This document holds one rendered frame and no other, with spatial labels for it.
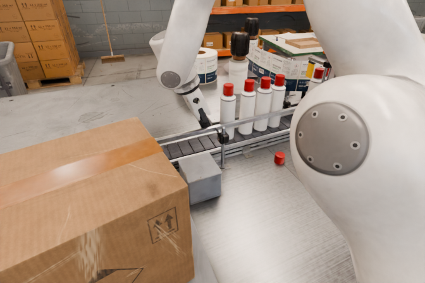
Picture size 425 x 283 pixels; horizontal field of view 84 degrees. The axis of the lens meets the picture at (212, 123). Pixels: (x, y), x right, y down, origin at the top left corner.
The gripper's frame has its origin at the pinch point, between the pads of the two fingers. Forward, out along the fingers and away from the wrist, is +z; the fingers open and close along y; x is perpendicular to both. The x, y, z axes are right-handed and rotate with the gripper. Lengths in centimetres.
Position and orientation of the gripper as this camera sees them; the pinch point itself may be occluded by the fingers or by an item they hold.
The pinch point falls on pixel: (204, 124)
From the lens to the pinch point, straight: 79.8
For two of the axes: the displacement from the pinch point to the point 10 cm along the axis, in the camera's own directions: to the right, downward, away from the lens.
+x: -8.6, 4.9, -1.3
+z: 3.2, 7.2, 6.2
